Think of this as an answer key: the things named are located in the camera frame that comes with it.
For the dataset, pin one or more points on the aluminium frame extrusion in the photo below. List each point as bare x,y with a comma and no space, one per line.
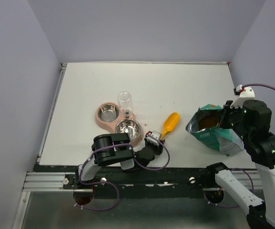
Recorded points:
44,182

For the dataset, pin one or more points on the pink double pet feeder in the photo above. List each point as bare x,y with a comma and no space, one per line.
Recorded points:
110,127

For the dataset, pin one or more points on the clear water bottle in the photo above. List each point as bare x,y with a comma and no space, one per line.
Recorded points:
125,103

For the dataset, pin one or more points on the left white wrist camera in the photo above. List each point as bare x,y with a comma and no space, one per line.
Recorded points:
153,137

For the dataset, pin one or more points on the green pet food bag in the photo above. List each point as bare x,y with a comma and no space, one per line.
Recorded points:
225,141

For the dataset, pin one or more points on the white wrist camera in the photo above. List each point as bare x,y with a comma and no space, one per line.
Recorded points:
153,137
243,94

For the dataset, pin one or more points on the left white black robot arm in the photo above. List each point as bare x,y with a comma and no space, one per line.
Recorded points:
110,149

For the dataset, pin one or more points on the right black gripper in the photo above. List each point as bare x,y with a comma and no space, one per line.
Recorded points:
226,110

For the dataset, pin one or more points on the black mounting rail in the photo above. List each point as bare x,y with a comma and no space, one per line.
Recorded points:
112,182

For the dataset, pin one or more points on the front steel bowl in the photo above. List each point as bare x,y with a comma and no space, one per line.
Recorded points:
130,127

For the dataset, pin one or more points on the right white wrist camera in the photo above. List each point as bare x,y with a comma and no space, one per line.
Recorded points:
243,94

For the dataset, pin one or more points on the yellow plastic scoop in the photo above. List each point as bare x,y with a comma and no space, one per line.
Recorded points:
170,124

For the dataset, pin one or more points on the rear steel bowl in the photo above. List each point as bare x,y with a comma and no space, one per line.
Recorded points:
108,113

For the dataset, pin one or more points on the steel bowl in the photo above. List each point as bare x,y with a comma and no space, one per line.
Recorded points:
108,113
130,127

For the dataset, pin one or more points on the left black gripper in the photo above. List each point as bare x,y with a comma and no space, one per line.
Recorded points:
158,149

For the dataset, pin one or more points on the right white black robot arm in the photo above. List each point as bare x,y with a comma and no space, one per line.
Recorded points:
251,122

